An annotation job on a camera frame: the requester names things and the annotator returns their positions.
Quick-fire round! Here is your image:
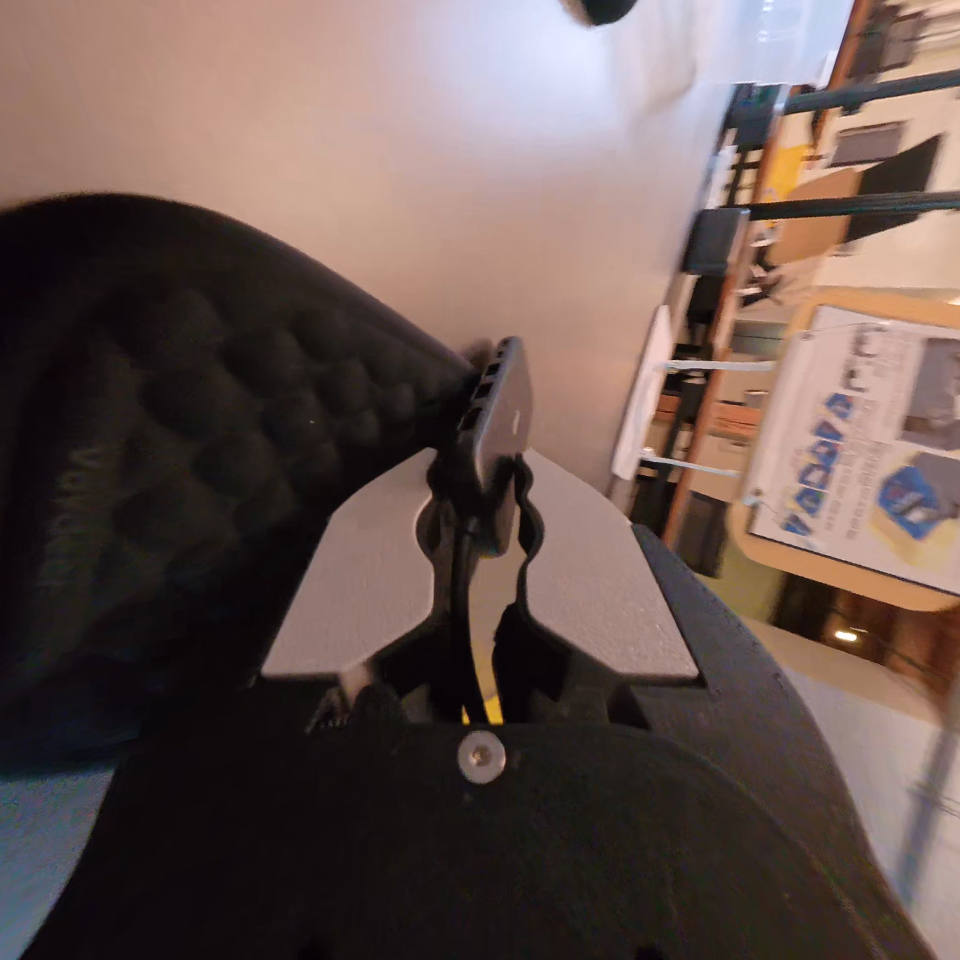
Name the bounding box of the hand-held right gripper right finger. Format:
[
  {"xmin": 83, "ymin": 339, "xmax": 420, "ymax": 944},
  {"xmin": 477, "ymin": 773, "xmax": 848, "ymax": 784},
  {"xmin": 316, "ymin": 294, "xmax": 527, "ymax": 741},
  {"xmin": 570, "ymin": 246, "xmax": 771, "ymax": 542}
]
[{"xmin": 491, "ymin": 448, "xmax": 704, "ymax": 725}]

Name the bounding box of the white poster stand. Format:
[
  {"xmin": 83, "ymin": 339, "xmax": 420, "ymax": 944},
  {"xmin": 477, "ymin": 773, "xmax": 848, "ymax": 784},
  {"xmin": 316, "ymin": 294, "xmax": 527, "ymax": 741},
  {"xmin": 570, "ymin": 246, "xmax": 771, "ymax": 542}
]
[{"xmin": 611, "ymin": 303, "xmax": 777, "ymax": 481}]

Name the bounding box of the black usb hub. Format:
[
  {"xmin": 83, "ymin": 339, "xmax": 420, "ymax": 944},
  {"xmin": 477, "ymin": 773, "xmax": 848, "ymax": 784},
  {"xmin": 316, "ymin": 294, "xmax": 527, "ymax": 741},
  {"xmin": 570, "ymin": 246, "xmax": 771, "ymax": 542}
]
[{"xmin": 438, "ymin": 336, "xmax": 535, "ymax": 560}]

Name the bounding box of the dark metal shelf rack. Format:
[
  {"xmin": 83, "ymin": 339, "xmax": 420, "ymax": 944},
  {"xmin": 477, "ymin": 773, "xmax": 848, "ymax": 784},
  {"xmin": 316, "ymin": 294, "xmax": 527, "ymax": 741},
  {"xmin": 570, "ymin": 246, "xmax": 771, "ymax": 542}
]
[{"xmin": 723, "ymin": 71, "xmax": 960, "ymax": 249}]

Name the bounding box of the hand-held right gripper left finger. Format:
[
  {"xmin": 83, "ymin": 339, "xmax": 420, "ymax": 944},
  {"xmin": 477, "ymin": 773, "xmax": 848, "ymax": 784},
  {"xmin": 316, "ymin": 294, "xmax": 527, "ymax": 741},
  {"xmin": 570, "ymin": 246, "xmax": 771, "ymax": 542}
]
[{"xmin": 261, "ymin": 447, "xmax": 470, "ymax": 725}]

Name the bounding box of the printed poster board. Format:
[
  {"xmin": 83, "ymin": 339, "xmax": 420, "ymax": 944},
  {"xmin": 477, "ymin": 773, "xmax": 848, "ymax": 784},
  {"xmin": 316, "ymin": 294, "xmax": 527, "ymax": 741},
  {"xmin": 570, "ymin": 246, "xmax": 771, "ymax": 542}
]
[{"xmin": 741, "ymin": 288, "xmax": 960, "ymax": 612}]

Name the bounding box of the black bumpy foam pad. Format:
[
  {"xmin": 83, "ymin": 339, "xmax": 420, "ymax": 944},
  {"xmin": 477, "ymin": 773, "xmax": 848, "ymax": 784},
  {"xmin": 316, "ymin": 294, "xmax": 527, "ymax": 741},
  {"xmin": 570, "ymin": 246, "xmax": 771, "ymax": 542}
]
[{"xmin": 0, "ymin": 193, "xmax": 481, "ymax": 774}]

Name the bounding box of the dark round object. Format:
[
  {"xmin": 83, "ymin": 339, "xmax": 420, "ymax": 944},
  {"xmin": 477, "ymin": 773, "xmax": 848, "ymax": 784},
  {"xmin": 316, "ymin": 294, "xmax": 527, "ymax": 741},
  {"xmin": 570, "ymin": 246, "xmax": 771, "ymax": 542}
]
[{"xmin": 558, "ymin": 0, "xmax": 640, "ymax": 28}]

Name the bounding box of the black box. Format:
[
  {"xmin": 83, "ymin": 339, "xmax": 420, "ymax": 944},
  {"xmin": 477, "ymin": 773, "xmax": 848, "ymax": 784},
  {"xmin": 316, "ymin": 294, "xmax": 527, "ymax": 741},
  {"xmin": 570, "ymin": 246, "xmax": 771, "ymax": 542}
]
[{"xmin": 684, "ymin": 208, "xmax": 751, "ymax": 275}]

